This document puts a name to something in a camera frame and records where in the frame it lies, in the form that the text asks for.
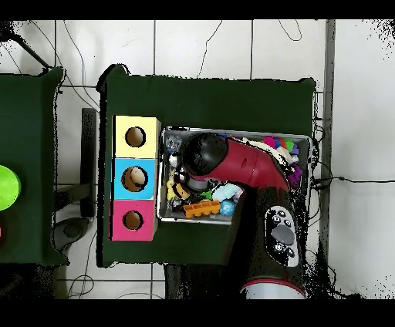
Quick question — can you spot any light teal cloth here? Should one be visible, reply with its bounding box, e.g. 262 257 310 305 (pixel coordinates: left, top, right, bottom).
211 183 243 201

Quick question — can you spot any wooden box with three holes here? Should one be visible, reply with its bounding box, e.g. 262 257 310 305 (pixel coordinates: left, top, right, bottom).
109 114 162 242

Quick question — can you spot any clear plastic bottle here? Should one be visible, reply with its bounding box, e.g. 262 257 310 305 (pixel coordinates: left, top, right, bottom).
164 135 181 152

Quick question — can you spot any yellow plush toy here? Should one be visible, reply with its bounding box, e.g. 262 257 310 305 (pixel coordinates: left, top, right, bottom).
166 178 191 201

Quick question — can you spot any orange toy building brick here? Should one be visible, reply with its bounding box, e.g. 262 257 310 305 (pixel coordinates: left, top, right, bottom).
183 200 221 219

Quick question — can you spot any blue globe ball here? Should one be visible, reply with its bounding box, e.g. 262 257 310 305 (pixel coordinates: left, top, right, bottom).
219 199 237 216

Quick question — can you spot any beige round toy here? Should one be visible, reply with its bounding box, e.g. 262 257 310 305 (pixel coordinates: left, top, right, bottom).
128 167 147 190

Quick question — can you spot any purple rubber toy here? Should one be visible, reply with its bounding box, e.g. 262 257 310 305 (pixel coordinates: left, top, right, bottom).
288 164 303 187

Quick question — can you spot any grey round stand base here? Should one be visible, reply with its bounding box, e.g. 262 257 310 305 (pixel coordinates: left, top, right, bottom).
52 216 92 252

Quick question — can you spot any dark green side table cloth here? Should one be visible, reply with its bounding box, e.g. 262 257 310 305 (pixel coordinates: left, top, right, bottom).
0 66 70 267

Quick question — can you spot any bright green bowl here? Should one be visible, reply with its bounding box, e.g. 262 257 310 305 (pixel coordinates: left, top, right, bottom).
0 164 22 212

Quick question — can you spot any black tripod pole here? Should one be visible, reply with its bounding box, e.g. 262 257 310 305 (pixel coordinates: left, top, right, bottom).
0 20 52 69

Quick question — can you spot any shallow wire mesh bin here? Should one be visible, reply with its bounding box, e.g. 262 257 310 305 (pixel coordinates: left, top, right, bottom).
156 125 312 229

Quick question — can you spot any black power cable with plug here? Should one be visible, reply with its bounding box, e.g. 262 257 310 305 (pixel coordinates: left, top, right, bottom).
309 175 395 189

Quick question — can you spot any grey metal rail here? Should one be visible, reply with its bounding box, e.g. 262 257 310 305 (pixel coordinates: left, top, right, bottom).
317 19 336 298

